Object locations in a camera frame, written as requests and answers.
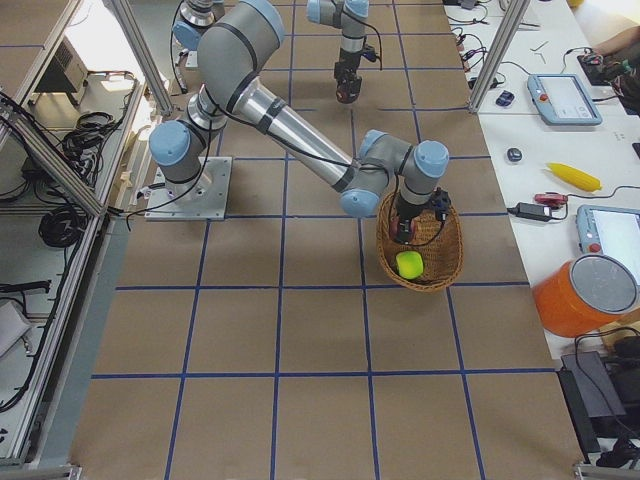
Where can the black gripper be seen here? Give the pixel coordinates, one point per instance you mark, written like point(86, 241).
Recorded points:
point(406, 213)
point(346, 73)

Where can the red yellow striped apple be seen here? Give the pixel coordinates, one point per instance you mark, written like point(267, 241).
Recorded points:
point(402, 230)

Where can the yellow toy corn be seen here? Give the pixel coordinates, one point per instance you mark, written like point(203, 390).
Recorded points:
point(575, 177)

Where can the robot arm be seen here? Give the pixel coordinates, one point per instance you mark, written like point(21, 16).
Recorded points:
point(231, 53)
point(349, 17)

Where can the black power adapter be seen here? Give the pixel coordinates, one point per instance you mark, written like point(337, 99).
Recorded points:
point(530, 211)

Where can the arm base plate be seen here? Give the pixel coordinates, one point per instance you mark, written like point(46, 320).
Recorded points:
point(205, 199)

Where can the green apple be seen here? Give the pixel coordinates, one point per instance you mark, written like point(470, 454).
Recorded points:
point(409, 264)

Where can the woven wicker basket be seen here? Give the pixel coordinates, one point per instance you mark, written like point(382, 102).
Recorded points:
point(439, 244)

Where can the teach pendant tablet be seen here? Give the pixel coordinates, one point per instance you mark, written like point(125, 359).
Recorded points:
point(609, 231)
point(562, 100)

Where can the orange cylinder container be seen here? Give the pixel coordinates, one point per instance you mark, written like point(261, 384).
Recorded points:
point(585, 294)

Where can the dark red apple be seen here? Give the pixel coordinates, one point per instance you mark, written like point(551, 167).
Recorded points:
point(348, 92)

